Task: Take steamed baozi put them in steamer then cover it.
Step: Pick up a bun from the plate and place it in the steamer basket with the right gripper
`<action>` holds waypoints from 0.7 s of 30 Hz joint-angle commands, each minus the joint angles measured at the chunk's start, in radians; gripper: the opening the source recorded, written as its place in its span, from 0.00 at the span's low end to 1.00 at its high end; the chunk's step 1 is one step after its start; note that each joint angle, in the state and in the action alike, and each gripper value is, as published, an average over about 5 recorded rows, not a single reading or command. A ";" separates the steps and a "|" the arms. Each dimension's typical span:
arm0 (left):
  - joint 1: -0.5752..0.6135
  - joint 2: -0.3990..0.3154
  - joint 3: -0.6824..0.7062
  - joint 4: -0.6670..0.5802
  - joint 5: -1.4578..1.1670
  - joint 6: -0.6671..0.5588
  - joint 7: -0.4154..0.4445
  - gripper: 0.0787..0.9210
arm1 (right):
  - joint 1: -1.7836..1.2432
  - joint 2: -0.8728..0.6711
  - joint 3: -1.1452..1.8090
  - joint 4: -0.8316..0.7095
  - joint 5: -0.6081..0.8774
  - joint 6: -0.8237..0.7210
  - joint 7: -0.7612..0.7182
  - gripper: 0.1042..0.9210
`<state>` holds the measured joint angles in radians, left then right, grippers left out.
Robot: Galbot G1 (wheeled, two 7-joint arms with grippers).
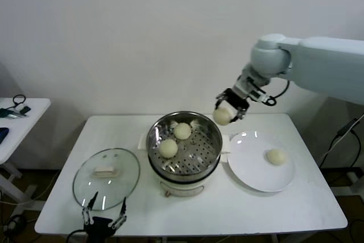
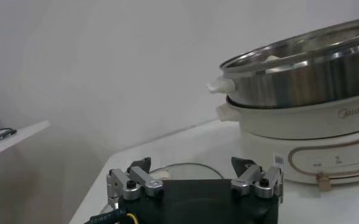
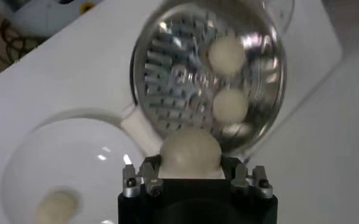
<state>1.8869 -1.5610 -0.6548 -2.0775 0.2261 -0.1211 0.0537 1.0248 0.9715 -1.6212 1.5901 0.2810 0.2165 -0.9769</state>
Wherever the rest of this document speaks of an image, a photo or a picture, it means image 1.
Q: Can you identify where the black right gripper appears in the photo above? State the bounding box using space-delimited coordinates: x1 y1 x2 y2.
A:
214 89 250 123

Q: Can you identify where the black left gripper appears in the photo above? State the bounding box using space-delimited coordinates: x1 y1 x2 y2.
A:
82 191 127 243

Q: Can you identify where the white steamed baozi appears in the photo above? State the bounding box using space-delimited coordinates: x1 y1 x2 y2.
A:
213 105 234 126
266 148 287 166
173 122 192 141
158 139 179 159

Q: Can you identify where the glass lid with cream handle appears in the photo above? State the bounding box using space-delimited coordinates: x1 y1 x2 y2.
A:
72 147 142 212

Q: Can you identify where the stainless steel steamer basket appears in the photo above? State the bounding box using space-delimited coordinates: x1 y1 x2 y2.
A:
138 111 231 176

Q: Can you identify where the white round plate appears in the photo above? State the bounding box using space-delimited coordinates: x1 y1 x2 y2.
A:
226 130 296 193

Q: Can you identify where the black power adapter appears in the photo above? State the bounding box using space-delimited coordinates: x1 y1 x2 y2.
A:
337 117 359 139

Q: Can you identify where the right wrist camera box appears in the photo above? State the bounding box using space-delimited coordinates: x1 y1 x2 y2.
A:
249 89 270 104

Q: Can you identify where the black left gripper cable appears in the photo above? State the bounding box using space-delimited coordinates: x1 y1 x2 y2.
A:
67 227 86 243

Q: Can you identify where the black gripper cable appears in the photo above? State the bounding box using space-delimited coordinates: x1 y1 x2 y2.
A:
266 79 291 106
67 227 86 243

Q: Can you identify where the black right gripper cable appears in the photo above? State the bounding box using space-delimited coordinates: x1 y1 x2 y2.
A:
266 79 291 106

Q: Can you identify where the cream floor cable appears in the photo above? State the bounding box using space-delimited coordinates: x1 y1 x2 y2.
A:
0 168 62 206

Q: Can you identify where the white table foot frame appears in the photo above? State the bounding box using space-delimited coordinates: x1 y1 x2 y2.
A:
13 200 46 218

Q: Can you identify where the black floor cable bundle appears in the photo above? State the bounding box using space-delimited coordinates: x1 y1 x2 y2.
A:
1 213 28 234

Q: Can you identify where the white power cable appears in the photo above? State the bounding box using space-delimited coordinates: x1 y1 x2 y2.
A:
318 114 364 168

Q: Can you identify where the thin black power cable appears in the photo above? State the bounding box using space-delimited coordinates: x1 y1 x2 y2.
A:
331 130 362 187

